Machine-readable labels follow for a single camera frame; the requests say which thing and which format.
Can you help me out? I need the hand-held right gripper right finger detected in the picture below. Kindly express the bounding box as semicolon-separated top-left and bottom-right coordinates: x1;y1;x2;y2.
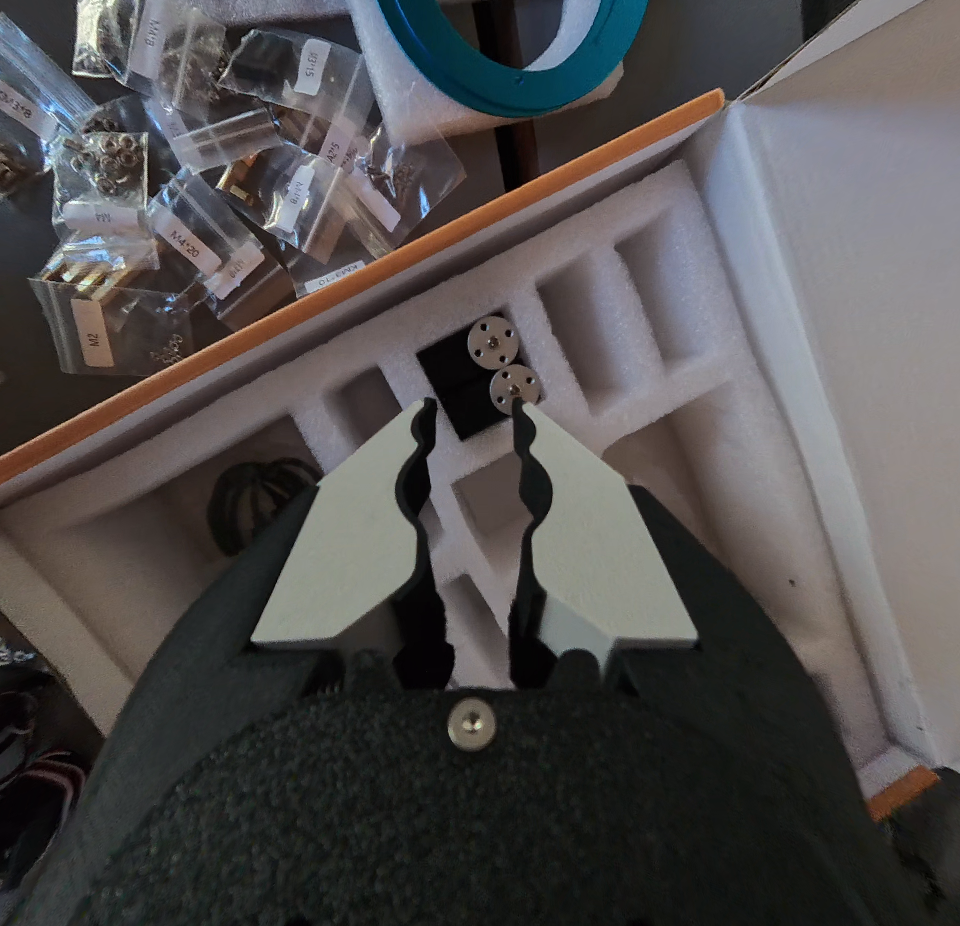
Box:
508;401;700;690

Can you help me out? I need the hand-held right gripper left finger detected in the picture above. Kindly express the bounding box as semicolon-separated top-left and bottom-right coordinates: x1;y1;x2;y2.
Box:
251;399;456;690

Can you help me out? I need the black servo with silver horn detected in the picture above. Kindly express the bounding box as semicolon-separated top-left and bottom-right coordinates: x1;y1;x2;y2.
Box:
442;366;543;441
416;315;520;410

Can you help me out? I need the white foam insert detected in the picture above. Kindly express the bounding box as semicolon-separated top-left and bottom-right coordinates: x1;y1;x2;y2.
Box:
0;157;901;740

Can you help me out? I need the grey desk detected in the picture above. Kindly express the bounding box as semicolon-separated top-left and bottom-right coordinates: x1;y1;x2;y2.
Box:
0;0;894;905

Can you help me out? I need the pile of small screw bags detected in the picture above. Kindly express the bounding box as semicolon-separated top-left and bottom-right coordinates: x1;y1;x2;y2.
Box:
0;0;468;377

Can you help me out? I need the black cable bundle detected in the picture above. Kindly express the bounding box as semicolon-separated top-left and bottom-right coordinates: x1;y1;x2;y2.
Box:
206;457;324;561

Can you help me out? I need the blue metal ring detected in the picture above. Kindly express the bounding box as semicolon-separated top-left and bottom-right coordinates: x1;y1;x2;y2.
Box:
366;0;652;116

